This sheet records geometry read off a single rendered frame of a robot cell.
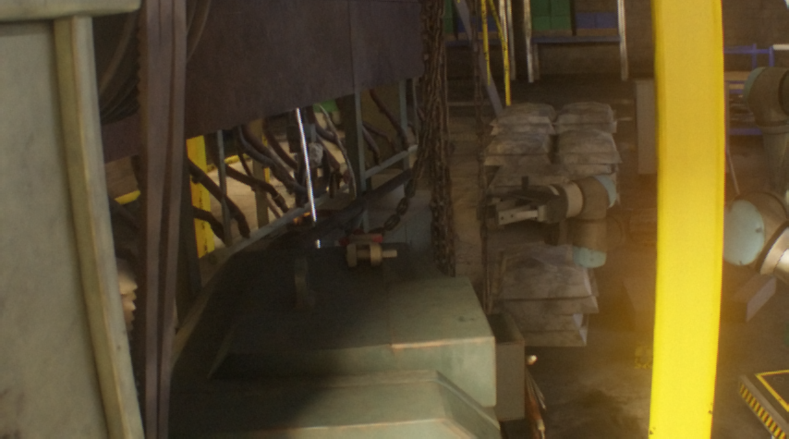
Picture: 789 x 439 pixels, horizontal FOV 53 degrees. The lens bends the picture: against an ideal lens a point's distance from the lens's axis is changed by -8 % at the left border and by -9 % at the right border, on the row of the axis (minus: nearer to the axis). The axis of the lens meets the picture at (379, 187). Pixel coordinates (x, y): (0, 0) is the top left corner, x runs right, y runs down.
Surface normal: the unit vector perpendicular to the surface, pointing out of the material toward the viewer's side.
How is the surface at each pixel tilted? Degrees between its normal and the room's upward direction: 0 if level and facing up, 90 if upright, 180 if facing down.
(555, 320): 64
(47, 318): 90
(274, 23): 90
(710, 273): 90
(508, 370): 90
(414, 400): 0
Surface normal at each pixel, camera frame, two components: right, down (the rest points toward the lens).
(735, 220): -0.81, 0.09
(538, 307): -0.18, -0.25
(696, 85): -0.31, 0.19
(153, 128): 0.95, 0.10
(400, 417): -0.06, -0.98
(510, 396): 0.03, 0.18
